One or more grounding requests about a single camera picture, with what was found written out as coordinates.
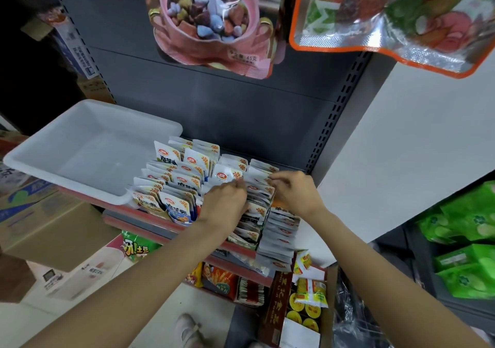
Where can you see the person's right shoe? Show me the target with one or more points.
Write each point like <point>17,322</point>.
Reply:
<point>257,345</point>

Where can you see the person's right forearm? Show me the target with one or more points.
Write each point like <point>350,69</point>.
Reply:
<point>394,282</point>

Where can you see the row of orange chip bags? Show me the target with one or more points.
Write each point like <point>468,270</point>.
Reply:
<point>224,280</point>

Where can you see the green display box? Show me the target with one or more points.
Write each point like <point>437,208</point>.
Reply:
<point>251,220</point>

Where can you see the person's left forearm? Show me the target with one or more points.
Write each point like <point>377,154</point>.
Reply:
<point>124,294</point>

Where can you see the blue print cardboard carton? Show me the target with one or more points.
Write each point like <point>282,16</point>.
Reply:
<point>46,228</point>

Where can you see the plain brown cardboard carton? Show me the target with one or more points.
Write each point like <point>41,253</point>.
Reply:
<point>94,89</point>

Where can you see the green snack bag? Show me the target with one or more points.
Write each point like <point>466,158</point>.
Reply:
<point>139,245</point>

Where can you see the white plastic bin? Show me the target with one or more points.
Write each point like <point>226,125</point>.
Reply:
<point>77,154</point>

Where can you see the person's left hand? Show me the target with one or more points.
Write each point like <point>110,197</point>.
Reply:
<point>223,205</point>

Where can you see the person's shoe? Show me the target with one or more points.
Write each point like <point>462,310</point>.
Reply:
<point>188,330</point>
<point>257,345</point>

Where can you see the white blue carton box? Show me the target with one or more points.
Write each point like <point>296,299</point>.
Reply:
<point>73,42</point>

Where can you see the blue display box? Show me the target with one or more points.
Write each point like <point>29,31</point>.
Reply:
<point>179,205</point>

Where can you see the orange display box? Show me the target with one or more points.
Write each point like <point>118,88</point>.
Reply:
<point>277,239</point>

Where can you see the blue konjac snack packet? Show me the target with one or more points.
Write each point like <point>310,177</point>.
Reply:
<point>179,206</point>

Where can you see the white pink carton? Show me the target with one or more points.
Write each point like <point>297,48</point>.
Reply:
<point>77,270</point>

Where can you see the stack of green packs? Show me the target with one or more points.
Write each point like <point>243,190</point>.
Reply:
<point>464,239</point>

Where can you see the hanging pink candy bag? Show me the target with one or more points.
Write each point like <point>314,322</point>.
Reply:
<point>216,27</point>

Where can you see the person's left shoe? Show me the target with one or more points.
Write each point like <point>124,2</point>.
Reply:
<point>188,330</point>

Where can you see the red display box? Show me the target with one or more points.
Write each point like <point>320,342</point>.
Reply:
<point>232,170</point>

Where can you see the dark red white-label carton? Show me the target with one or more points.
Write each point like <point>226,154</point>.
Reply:
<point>278,313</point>

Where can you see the orange-edged clear candy bag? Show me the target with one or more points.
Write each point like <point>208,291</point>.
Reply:
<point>394,15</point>

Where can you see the person's right hand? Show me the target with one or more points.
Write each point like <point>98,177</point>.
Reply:
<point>298,193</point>

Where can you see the yellow snack packets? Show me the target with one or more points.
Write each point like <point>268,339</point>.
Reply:
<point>308,290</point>

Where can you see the black plastic wrapped bundle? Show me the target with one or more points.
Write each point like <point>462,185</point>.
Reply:
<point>360,321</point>

